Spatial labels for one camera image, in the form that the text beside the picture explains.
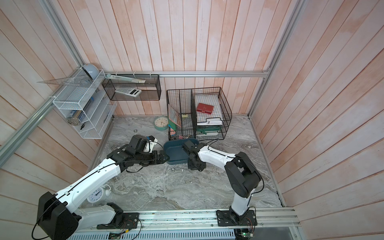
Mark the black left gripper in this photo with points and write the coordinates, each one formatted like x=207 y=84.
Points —
x=155 y=160

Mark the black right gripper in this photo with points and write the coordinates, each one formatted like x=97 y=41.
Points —
x=192 y=166

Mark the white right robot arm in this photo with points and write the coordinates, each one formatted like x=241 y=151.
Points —
x=243 y=176

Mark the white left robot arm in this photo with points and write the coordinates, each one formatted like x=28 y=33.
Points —
x=58 y=215

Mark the teal plastic storage box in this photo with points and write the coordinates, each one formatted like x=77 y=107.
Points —
x=174 y=149

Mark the white box in organizer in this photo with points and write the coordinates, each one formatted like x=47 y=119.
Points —
x=211 y=122

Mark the green round clock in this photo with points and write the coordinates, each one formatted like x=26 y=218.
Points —
x=161 y=123

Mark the colourful paper folders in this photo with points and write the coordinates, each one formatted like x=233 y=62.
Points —
x=175 y=122

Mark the white alarm clock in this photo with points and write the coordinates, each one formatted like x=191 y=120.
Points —
x=99 y=195

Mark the white calculator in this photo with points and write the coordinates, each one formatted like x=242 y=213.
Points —
x=128 y=91

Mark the green ruler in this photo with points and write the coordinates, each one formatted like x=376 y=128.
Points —
x=127 y=79

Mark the clear triangle ruler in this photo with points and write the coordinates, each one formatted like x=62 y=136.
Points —
x=77 y=81

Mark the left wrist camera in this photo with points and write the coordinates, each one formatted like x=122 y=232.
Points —
x=144 y=144

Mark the black wire desk organizer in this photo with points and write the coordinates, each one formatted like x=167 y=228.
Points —
x=185 y=101

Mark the black wire wall basket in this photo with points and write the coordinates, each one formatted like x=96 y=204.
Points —
x=151 y=89

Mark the white wire mesh shelf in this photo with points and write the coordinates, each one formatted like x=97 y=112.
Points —
x=88 y=110

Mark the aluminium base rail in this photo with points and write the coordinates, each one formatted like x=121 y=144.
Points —
x=258 y=224

